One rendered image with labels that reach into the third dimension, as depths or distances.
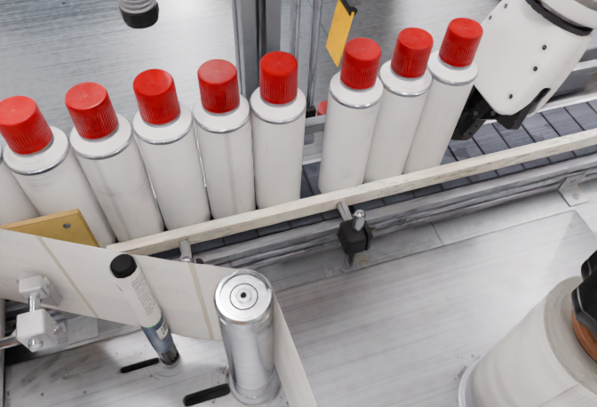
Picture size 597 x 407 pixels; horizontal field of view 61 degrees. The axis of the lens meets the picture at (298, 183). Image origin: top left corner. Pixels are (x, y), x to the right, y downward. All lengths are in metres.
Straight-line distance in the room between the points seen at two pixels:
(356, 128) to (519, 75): 0.17
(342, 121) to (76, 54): 0.53
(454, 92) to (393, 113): 0.06
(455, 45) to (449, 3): 0.53
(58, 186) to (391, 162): 0.33
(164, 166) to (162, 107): 0.07
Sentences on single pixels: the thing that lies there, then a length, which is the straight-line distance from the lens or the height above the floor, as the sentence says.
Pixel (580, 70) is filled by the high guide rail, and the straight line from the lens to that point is 0.73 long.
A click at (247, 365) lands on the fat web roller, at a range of 0.40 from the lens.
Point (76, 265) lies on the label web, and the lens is 0.41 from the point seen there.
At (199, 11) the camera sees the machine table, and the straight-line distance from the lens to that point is 0.95.
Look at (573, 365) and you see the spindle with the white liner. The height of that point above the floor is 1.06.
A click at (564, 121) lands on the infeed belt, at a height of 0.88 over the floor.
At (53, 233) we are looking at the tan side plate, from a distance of 0.51.
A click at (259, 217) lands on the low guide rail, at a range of 0.54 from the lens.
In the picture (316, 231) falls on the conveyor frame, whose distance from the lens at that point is 0.57.
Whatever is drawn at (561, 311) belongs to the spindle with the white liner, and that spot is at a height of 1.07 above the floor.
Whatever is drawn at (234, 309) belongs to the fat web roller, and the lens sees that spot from 0.32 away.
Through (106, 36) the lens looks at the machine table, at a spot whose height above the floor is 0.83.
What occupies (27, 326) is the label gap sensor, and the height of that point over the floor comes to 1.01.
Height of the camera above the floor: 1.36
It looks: 53 degrees down
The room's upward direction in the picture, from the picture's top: 4 degrees clockwise
